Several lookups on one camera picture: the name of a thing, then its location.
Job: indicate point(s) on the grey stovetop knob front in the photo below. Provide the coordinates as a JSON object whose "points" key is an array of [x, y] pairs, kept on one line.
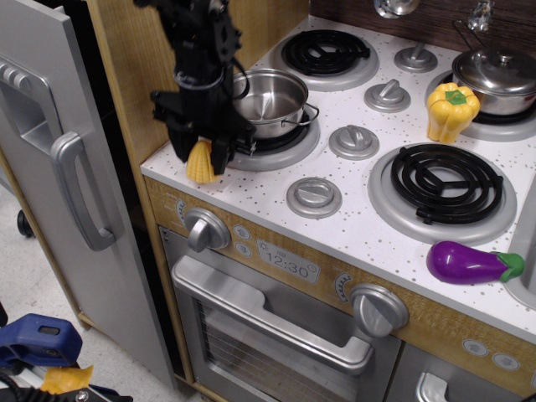
{"points": [[314, 198]]}

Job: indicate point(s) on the stove burner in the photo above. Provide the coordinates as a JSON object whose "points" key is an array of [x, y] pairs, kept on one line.
{"points": [[282, 152], [327, 60], [492, 128], [432, 193]]}

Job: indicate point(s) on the front left stove burner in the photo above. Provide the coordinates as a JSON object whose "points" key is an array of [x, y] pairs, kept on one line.
{"points": [[282, 152]]}

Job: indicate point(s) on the steel pot with lid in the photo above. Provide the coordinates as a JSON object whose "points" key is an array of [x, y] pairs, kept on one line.
{"points": [[502, 79]]}

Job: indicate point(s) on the left grey oven knob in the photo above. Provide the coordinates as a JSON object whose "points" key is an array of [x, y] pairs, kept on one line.
{"points": [[206, 230]]}

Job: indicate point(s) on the grey oven door handle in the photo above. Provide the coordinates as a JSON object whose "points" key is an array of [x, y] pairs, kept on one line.
{"points": [[246, 304]]}

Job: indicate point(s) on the yellow tape piece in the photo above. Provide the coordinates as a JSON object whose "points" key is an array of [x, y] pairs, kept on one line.
{"points": [[63, 380]]}

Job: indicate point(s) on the yellow toy corn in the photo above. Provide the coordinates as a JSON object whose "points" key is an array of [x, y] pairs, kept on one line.
{"points": [[199, 167]]}

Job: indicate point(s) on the front right stove burner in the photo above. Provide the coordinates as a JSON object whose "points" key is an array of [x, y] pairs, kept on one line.
{"points": [[432, 193]]}

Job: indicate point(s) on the black caster wheel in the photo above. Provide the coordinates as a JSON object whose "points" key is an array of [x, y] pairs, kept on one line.
{"points": [[24, 227]]}

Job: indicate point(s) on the grey lower right door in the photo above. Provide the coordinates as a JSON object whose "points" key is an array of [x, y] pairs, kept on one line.
{"points": [[421, 376]]}

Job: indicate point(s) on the blue clamp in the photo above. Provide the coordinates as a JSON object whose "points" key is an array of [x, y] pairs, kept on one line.
{"points": [[40, 341]]}

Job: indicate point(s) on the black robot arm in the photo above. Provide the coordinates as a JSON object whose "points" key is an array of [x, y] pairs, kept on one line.
{"points": [[204, 42]]}

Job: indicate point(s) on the grey toy fridge door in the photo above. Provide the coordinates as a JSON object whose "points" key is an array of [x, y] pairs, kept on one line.
{"points": [[53, 82]]}

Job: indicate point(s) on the small steel pan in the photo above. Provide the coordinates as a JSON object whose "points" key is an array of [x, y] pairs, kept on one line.
{"points": [[275, 102]]}

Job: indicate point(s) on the hanging steel utensil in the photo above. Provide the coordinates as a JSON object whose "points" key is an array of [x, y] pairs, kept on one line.
{"points": [[478, 21]]}

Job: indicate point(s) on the back right stove burner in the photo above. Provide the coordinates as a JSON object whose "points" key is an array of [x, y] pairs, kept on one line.
{"points": [[492, 128]]}

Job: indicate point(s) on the hanging steel ladle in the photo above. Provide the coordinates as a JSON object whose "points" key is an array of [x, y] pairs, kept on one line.
{"points": [[395, 8]]}

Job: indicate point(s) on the yellow toy bell pepper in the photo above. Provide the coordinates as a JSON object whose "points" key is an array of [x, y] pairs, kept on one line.
{"points": [[451, 110]]}

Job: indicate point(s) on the right grey oven knob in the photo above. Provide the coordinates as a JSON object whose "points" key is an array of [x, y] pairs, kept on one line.
{"points": [[377, 311]]}

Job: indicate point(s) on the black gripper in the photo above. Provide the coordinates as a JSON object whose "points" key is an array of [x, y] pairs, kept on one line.
{"points": [[205, 110]]}

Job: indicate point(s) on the back left stove burner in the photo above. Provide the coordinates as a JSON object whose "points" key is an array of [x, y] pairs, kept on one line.
{"points": [[327, 60]]}

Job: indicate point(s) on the grey stovetop knob back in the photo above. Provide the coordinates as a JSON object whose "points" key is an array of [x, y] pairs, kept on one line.
{"points": [[417, 59]]}

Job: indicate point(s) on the grey oven door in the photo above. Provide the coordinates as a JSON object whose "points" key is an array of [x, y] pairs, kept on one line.
{"points": [[241, 364]]}

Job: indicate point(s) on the purple toy eggplant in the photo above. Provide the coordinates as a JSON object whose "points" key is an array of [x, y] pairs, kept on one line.
{"points": [[458, 264]]}

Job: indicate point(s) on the grey oven knob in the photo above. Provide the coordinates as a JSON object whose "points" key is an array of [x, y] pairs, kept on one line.
{"points": [[377, 311], [206, 230]]}

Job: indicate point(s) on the grey stovetop knob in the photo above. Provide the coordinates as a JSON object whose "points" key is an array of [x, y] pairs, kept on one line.
{"points": [[388, 98], [353, 143], [417, 59], [314, 198]]}

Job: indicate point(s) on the grey fridge door handle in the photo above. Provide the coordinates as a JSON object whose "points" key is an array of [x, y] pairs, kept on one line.
{"points": [[63, 154]]}

